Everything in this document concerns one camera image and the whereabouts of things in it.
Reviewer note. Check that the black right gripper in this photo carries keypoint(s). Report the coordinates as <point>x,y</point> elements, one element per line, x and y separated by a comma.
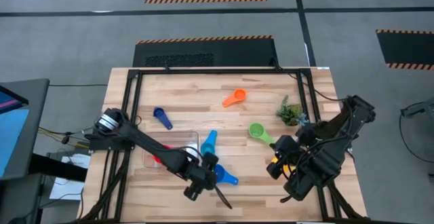
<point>286,146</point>

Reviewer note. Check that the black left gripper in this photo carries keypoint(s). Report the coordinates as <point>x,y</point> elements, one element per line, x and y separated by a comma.
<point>200,178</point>

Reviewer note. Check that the blue measuring cup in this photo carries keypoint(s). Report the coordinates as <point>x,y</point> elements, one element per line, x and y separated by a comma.
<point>225,176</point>

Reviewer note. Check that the green measuring cup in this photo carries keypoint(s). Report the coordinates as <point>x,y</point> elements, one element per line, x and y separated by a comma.
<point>258,131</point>

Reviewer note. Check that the cyan measuring cup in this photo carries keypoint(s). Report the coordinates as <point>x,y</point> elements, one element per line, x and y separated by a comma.
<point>208,144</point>

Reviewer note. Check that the orange measuring cup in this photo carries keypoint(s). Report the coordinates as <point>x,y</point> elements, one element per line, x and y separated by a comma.
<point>235,96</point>

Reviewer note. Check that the small purple measuring cup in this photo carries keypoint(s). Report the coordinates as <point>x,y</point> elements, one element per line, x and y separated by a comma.
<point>162,117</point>

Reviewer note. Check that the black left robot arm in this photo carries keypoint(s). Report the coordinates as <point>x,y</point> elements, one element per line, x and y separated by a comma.
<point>152,147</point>

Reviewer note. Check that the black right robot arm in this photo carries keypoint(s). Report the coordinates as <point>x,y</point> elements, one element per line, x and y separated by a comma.
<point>325,149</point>

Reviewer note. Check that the potted succulent plant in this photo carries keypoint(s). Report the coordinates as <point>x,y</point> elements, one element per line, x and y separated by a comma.
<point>291,113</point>

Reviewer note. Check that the clear plastic bin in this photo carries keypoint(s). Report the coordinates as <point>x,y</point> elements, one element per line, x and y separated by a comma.
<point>186,140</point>

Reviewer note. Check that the grey stand leg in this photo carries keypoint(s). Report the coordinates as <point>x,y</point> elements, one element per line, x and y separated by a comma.
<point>420,108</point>

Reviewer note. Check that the white paper sheet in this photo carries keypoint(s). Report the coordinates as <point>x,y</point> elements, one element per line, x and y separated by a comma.
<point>68,183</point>

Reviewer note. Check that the black monitor base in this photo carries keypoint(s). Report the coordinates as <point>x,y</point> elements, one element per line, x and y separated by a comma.
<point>57,168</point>

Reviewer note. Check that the black computer monitor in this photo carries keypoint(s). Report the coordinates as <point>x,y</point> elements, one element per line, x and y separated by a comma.
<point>20,129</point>

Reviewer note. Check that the black aluminium table frame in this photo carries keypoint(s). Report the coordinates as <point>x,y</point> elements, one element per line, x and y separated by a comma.
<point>220,71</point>

